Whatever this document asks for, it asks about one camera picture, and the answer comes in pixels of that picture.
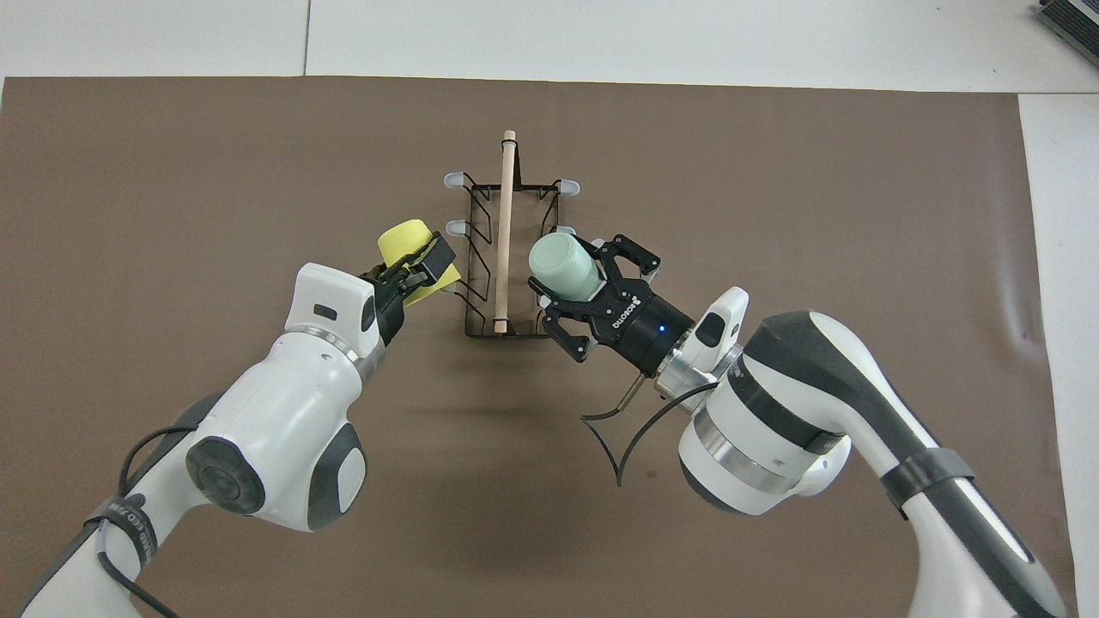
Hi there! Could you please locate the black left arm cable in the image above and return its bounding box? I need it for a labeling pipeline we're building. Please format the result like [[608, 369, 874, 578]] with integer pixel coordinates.
[[90, 421, 200, 618]]

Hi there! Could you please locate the light green plastic cup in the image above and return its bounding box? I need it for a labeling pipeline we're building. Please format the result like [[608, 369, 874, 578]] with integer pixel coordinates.
[[528, 233, 606, 303]]

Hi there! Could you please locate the brown table mat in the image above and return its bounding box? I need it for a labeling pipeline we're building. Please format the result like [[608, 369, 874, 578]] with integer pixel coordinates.
[[0, 76, 1079, 618]]

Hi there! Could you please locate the black wire cup rack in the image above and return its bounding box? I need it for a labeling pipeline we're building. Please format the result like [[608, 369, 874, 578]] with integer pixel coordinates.
[[435, 130, 581, 341]]

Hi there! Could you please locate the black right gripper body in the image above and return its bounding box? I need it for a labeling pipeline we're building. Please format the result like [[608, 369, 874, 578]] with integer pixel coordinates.
[[584, 279, 695, 377]]

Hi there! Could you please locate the yellow plastic cup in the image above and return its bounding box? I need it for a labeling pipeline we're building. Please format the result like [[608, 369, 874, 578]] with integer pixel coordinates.
[[378, 220, 463, 307]]

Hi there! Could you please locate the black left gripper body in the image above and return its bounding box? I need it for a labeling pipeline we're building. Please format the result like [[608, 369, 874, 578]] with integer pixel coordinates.
[[361, 266, 409, 346]]

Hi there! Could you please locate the grey finned device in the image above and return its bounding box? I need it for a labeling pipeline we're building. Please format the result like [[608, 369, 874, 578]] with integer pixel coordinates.
[[1035, 0, 1099, 45]]

